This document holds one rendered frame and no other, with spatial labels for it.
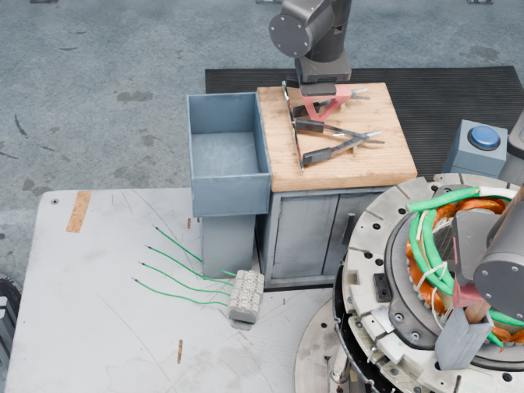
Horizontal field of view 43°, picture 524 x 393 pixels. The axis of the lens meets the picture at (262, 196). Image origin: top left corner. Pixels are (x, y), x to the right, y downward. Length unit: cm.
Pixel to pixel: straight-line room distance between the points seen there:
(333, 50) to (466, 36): 228
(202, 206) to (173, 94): 172
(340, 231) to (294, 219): 8
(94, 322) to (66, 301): 6
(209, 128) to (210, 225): 16
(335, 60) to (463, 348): 41
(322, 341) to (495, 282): 63
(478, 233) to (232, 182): 41
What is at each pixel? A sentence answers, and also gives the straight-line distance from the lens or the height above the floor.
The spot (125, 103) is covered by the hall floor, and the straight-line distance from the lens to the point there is 259.
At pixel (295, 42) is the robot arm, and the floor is 125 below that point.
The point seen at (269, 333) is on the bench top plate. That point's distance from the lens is 107.
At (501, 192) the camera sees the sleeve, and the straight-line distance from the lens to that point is 80.
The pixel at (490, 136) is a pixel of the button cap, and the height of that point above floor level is 104.
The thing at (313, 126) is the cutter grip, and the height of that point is 109.
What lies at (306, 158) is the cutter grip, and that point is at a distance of 87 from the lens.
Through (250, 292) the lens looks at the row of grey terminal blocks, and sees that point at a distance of 106.
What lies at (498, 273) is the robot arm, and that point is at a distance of 44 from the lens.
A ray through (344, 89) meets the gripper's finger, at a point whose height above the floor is 115.
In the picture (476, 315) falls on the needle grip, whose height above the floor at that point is 119.
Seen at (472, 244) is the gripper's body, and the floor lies 130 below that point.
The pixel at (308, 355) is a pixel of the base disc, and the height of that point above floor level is 80.
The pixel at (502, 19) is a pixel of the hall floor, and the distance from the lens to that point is 331.
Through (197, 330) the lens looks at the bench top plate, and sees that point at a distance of 107.
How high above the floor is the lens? 172
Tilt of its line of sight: 50 degrees down
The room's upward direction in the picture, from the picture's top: 5 degrees clockwise
